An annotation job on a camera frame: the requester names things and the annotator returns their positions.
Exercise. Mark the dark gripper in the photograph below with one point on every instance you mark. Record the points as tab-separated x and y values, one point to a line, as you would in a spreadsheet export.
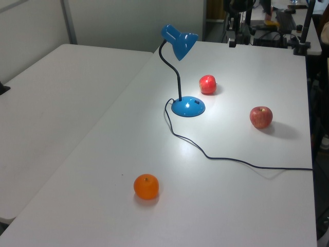
239	32

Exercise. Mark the blue gooseneck desk lamp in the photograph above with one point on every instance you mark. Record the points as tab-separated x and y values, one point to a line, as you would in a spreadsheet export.
189	106

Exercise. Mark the black equipment box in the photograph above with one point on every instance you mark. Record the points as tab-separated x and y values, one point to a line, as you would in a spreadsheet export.
270	39

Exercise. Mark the yellow object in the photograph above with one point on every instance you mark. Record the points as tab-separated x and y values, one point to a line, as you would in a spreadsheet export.
272	23

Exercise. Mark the black keyboard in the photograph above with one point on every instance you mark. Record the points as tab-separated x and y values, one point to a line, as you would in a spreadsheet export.
285	20

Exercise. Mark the bright red apple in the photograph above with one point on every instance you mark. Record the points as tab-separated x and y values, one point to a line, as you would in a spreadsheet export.
207	84

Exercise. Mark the pale red striped apple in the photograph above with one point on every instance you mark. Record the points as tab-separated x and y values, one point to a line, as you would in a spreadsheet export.
260	117

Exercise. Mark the person in brown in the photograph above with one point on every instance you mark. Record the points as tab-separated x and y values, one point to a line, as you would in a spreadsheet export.
325	29

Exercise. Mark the white shoe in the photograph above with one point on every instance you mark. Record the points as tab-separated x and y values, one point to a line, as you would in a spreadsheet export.
325	143

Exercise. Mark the orange fruit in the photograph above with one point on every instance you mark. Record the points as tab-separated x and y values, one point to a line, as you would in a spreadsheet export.
146	187

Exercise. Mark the black camera stand pole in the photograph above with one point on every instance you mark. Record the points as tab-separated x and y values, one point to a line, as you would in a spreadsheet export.
307	23

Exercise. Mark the black clamp mount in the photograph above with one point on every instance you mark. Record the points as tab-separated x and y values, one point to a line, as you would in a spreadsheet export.
3	88

